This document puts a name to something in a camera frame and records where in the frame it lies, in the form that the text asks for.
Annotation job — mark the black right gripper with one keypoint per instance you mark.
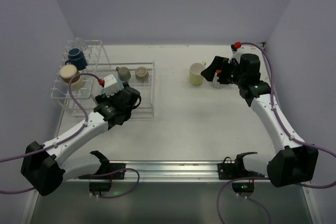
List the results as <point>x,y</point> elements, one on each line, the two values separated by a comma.
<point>221,69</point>

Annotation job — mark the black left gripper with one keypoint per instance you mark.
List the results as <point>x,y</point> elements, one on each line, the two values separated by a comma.
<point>128,96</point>

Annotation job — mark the white patterned orange-inside mug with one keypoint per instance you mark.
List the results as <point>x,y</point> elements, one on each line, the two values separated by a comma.
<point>215,82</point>

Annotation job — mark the pale yellow mug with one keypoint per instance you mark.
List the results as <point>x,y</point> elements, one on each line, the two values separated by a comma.
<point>195,77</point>

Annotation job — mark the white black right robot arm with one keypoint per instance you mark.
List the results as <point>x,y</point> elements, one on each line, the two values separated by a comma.
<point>292,163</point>

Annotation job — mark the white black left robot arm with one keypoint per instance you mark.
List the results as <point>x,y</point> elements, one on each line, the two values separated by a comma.
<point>46,166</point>

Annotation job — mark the grey small cup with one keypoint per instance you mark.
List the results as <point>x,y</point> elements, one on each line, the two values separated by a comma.
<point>124,73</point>

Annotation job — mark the speckled beige small cup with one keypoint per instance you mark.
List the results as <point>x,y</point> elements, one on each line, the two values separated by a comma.
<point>141,73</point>

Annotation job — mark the cream brown mug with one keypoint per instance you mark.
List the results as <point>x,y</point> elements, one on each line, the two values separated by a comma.
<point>67,72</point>

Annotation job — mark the dark blue mug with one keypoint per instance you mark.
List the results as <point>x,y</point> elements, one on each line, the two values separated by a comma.
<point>76,57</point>

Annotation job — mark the clear glass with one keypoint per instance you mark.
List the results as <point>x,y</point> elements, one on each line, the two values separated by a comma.
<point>80,43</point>

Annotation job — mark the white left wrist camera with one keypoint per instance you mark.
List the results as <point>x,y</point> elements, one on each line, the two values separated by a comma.
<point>111,85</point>

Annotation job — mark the white wire dish rack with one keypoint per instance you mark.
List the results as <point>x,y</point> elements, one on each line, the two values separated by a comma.
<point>145,87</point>

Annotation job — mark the white wire plate rack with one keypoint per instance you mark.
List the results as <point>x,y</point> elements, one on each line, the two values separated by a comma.
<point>72,92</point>

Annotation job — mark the aluminium mounting rail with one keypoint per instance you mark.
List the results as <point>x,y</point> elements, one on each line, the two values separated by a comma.
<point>146,171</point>

